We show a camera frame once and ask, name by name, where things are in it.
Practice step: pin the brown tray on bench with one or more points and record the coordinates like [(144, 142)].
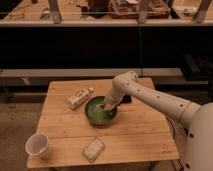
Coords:
[(130, 9)]

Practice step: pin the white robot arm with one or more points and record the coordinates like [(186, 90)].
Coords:
[(198, 119)]

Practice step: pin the wooden workbench shelf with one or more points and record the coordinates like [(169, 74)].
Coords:
[(95, 13)]

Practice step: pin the white wrapped snack packet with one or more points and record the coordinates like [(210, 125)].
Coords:
[(93, 150)]

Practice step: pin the wooden table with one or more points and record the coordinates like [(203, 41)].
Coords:
[(138, 133)]

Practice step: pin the white paper cup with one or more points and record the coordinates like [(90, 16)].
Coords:
[(37, 146)]

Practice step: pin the green ceramic bowl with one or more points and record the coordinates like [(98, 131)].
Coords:
[(95, 112)]

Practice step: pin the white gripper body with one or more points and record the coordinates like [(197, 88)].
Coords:
[(112, 98)]

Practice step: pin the black smartphone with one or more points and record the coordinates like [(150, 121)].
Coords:
[(126, 99)]

